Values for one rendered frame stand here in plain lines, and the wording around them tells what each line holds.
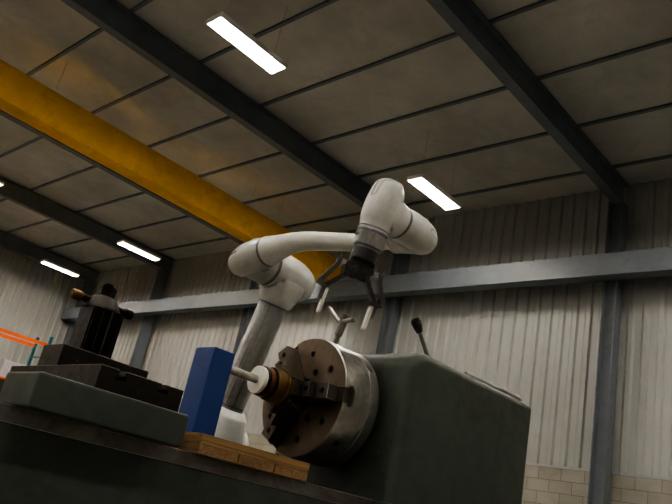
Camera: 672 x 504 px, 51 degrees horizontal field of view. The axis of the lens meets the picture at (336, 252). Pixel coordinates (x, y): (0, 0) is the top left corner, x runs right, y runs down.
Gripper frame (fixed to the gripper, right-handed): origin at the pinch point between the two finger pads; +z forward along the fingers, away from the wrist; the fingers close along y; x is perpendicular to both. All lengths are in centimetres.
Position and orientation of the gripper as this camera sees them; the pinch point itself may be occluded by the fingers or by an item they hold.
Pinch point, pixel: (341, 317)
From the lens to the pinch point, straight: 195.0
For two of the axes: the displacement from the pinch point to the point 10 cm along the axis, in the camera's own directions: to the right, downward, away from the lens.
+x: 2.4, -1.1, -9.6
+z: -3.5, 9.2, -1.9
